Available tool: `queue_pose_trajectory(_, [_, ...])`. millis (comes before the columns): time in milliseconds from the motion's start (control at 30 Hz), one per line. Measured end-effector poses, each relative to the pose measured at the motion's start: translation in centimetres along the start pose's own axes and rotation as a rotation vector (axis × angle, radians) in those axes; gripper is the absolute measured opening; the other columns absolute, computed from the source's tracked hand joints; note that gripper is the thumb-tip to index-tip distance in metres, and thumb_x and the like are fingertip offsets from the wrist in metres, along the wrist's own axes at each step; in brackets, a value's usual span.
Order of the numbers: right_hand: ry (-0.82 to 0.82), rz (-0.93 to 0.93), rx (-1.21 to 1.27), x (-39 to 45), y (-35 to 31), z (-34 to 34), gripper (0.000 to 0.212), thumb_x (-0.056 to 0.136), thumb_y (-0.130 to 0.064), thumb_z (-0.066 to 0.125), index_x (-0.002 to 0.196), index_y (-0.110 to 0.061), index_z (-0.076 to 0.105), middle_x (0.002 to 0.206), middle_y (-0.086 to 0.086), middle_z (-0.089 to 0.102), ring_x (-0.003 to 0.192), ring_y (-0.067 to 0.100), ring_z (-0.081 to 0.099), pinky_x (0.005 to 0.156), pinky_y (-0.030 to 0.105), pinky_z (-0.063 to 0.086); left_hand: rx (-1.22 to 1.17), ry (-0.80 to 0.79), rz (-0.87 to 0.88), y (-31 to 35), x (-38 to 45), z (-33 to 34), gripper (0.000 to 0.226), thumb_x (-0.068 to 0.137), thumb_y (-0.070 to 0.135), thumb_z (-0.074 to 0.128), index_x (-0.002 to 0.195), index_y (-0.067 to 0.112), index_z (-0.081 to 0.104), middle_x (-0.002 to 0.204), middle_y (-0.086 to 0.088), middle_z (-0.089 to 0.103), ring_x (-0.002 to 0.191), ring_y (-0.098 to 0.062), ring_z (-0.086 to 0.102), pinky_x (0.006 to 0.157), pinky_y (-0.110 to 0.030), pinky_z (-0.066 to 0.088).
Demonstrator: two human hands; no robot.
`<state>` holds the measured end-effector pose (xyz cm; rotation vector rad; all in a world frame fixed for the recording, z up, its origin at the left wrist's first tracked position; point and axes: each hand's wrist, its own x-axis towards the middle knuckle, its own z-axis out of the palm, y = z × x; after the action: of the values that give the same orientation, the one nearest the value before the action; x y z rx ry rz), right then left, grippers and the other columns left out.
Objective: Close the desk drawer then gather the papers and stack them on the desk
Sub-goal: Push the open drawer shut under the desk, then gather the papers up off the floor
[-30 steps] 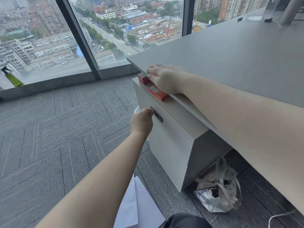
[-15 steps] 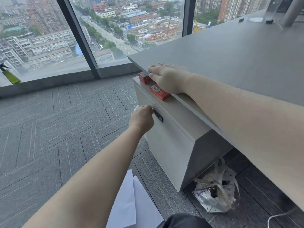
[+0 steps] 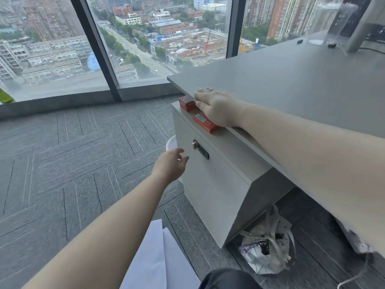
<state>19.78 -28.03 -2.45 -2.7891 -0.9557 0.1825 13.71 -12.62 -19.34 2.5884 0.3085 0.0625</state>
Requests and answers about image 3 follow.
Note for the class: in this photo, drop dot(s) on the red small box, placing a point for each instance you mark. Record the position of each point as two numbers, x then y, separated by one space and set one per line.
186 103
206 122

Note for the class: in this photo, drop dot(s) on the dark window mullion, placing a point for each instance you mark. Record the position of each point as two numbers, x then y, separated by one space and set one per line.
236 27
96 51

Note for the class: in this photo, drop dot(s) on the clear plastic container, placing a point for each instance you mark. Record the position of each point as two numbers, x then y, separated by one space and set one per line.
330 18

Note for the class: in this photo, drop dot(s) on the person's right hand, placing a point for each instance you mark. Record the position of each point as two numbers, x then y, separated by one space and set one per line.
222 108

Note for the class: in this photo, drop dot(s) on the person's right forearm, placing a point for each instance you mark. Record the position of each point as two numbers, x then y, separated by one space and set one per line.
315 159

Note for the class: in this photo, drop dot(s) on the black combination lock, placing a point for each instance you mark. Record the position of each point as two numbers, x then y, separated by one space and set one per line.
202 150

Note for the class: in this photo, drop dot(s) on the black trousers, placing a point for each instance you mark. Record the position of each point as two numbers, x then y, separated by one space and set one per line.
230 279

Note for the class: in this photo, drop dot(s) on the white tote bag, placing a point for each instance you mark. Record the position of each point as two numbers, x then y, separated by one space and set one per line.
270 252

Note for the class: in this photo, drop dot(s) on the grey monitor stand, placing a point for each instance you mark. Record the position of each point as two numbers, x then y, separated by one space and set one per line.
365 24

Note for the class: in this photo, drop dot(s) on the person's left forearm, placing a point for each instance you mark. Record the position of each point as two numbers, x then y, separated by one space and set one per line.
105 237

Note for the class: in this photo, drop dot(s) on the white paper sheet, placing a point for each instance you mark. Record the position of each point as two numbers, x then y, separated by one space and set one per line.
150 261

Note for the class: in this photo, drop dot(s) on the person's left fingers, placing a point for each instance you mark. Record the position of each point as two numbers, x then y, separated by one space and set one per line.
181 159

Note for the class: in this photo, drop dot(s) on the white drawer cabinet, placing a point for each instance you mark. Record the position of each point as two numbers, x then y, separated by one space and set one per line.
219 183

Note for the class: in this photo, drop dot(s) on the white plastic bucket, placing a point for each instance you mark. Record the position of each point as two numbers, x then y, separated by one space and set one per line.
170 143

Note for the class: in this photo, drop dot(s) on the white power strip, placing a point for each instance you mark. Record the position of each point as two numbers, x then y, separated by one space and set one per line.
353 239

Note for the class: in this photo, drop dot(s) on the person's left hand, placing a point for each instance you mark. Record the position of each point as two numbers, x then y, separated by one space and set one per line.
168 168

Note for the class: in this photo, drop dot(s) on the person's right fingers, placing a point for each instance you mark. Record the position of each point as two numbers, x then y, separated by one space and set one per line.
204 96

